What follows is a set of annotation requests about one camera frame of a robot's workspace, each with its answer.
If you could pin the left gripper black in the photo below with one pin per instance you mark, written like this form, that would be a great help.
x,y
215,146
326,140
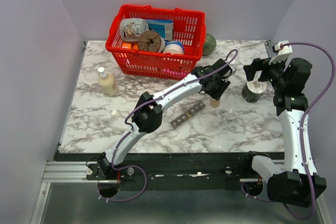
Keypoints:
x,y
217,94

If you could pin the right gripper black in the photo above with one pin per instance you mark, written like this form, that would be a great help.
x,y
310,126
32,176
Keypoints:
x,y
258,65

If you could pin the clear jar of yellow pills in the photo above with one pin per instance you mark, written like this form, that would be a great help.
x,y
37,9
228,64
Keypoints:
x,y
214,103

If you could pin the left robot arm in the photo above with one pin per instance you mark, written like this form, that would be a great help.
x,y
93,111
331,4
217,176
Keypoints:
x,y
148,112

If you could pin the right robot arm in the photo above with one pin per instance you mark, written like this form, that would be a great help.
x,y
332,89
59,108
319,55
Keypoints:
x,y
298,182

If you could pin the grey cup with white contents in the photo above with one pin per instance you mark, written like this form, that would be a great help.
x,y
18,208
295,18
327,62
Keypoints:
x,y
253,90

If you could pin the green watermelon ball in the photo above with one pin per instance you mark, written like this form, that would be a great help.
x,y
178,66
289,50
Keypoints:
x,y
209,45

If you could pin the white blue round tub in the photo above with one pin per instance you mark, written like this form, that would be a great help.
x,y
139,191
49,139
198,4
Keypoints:
x,y
174,47

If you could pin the red plastic shopping basket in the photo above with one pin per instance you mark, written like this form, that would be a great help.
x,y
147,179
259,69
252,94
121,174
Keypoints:
x,y
189,30

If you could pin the blue white carton box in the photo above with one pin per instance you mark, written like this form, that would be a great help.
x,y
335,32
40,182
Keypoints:
x,y
164,27

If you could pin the brown twine roll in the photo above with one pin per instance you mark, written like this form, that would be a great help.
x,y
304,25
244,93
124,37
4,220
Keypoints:
x,y
151,41

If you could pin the orange small package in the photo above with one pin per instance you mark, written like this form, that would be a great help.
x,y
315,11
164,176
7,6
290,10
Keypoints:
x,y
130,45

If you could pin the white printed snack pouch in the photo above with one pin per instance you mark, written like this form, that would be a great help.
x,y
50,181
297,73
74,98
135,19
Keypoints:
x,y
132,28

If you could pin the cream pump lotion bottle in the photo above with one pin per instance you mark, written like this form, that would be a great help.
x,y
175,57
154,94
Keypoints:
x,y
107,82

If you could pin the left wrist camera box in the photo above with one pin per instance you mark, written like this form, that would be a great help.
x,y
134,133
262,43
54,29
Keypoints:
x,y
231,72

